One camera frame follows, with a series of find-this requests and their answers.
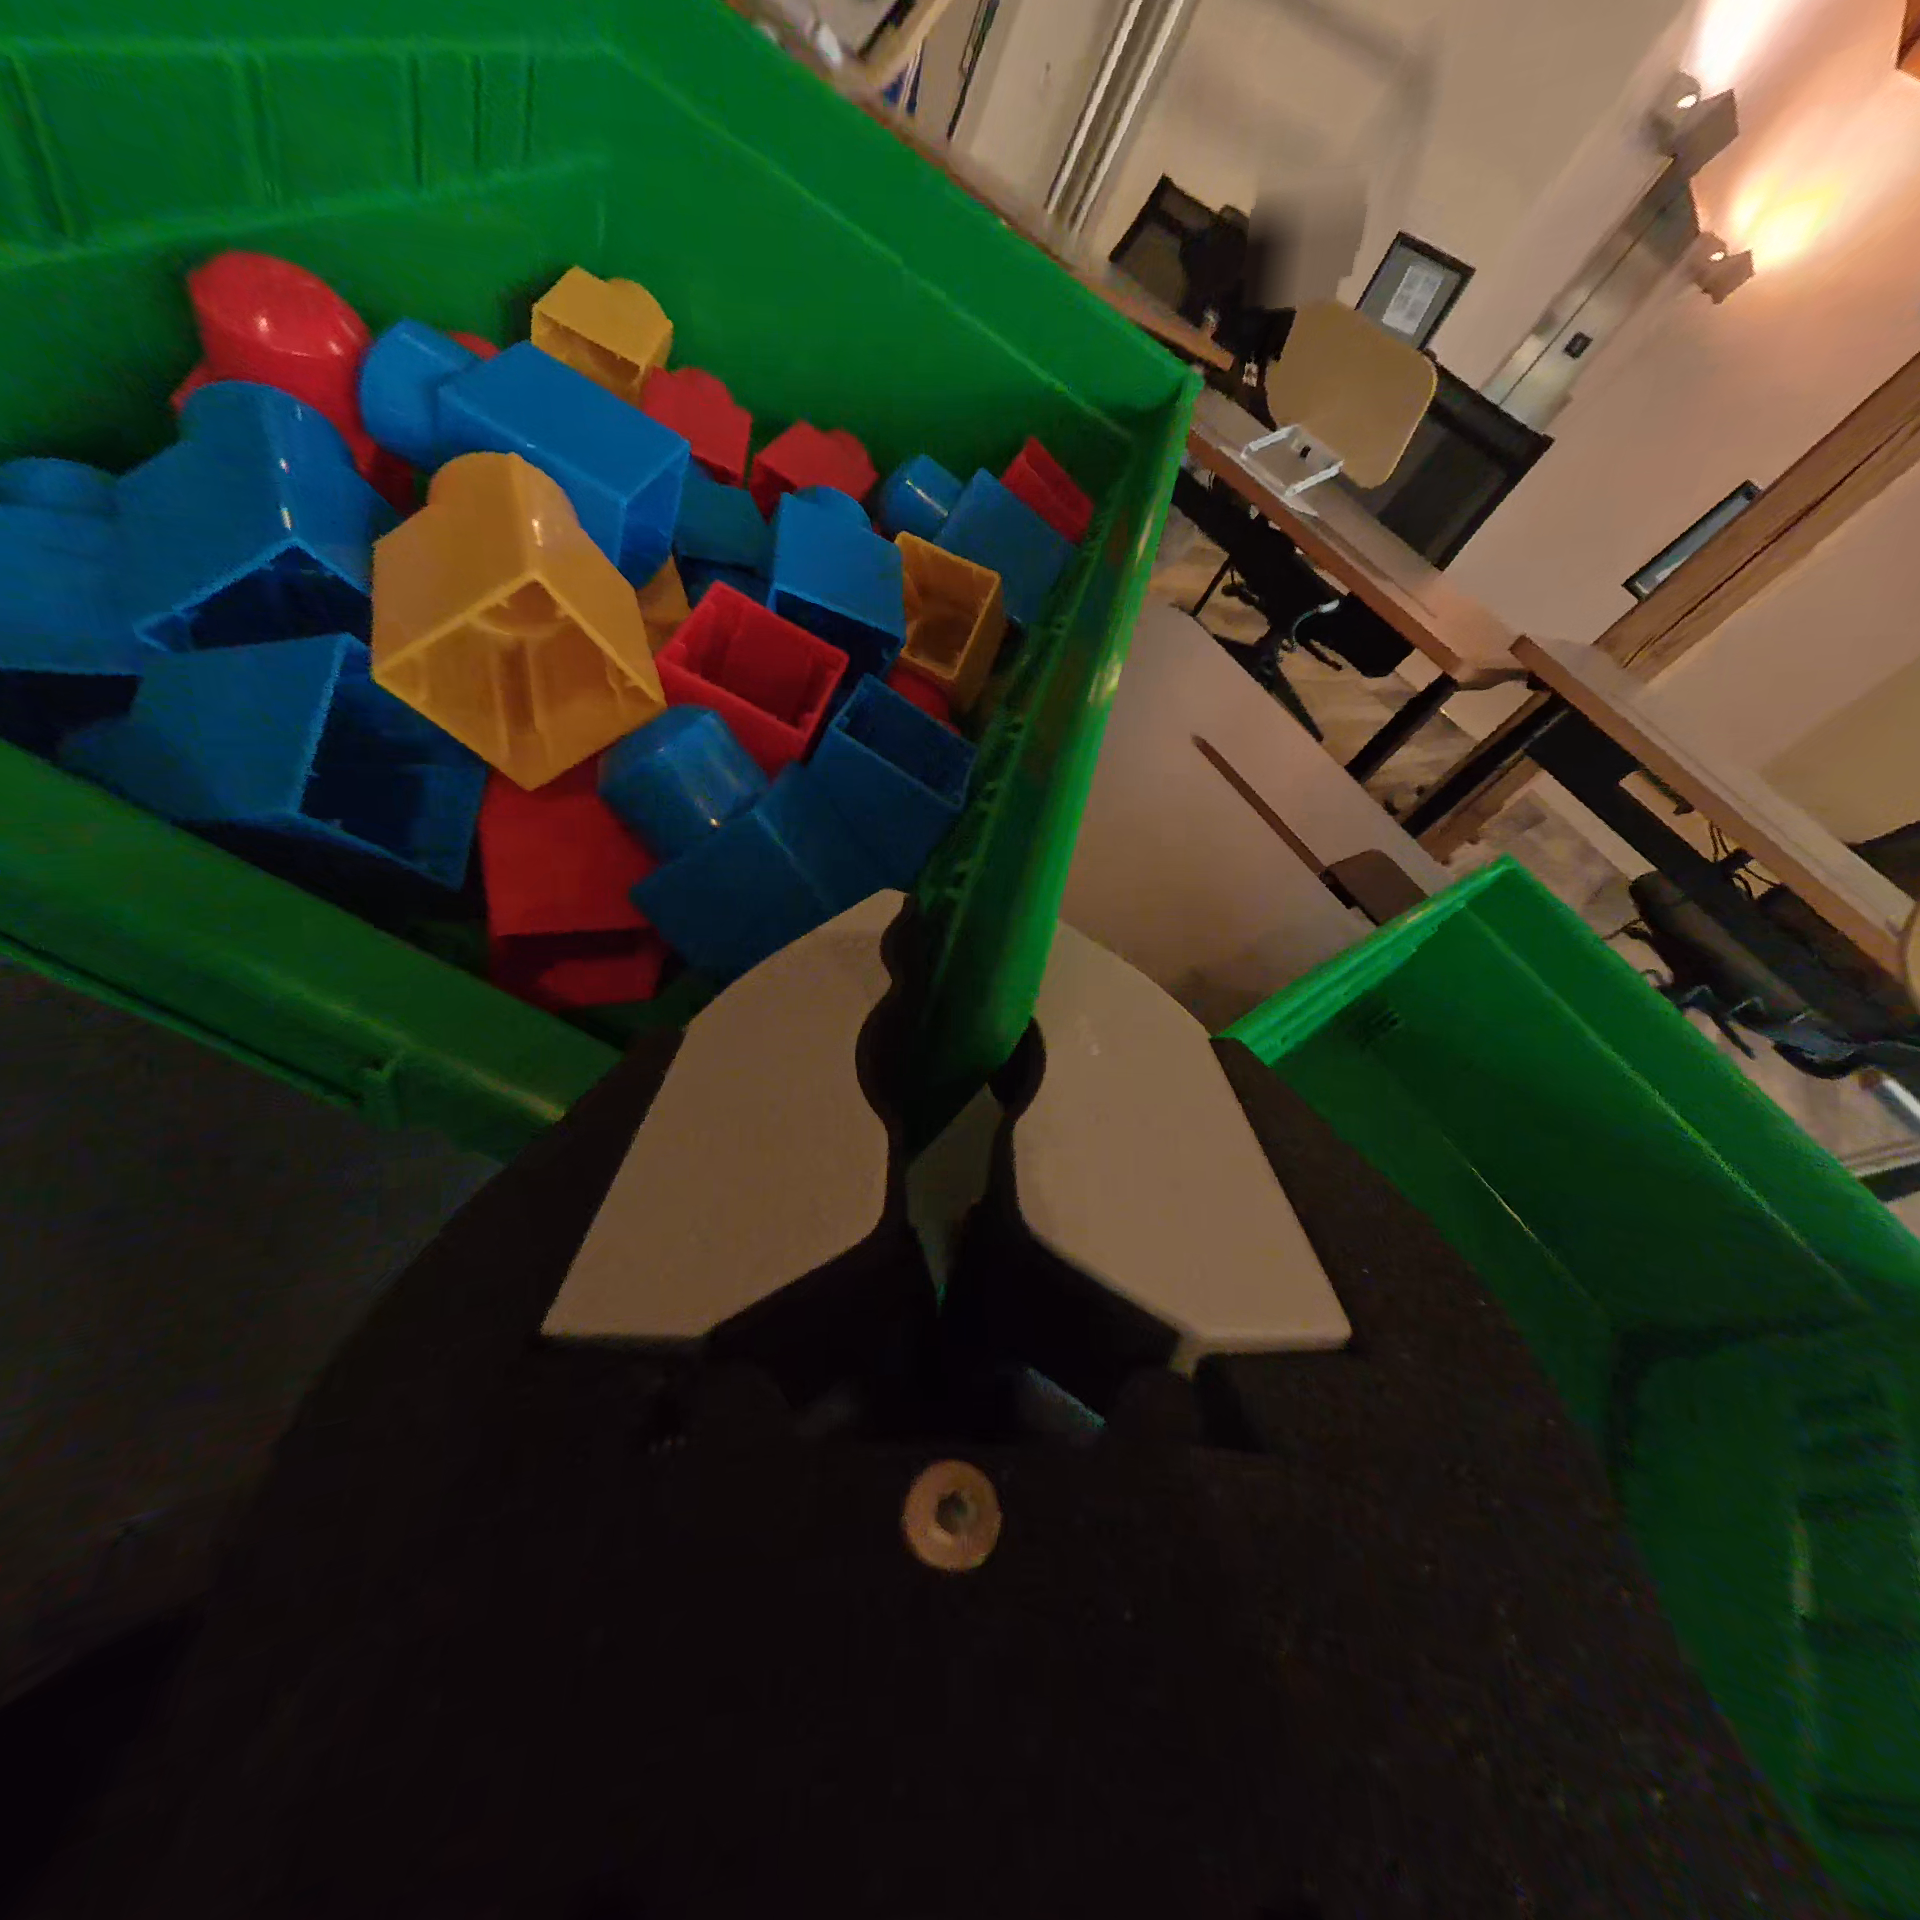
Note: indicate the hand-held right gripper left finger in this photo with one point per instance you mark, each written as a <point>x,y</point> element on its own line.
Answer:
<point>733,1186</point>

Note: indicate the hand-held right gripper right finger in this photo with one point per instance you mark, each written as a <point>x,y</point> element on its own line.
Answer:
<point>1155,1201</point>

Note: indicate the green plastic bin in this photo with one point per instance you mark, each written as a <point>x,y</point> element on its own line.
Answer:
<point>900,226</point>
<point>1651,1201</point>

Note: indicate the pile of coloured toy blocks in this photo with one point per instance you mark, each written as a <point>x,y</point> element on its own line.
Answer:
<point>524,629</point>

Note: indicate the black textured mat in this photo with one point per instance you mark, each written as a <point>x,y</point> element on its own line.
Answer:
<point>148,1276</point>

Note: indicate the black office chair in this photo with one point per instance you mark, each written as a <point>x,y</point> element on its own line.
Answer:
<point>1276,599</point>
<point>1724,945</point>

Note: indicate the wooden desk black legs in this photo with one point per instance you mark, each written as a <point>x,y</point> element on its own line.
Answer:
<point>1394,586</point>
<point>1693,750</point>

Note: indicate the clear acrylic sign holder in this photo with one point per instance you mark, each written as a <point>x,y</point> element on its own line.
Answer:
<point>1290,459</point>

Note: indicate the rounded wooden board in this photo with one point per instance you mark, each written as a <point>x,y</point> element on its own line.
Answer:
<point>1357,390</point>

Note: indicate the long wooden desk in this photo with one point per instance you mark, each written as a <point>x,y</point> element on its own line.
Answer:
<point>1125,293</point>

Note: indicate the black computer monitor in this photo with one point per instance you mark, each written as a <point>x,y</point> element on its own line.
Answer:
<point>1184,247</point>

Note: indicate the laminated instruction sheet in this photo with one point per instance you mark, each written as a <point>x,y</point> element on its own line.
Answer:
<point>900,44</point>

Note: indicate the wall lamp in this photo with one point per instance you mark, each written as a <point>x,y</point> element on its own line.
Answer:
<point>1703,118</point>
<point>1728,273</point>

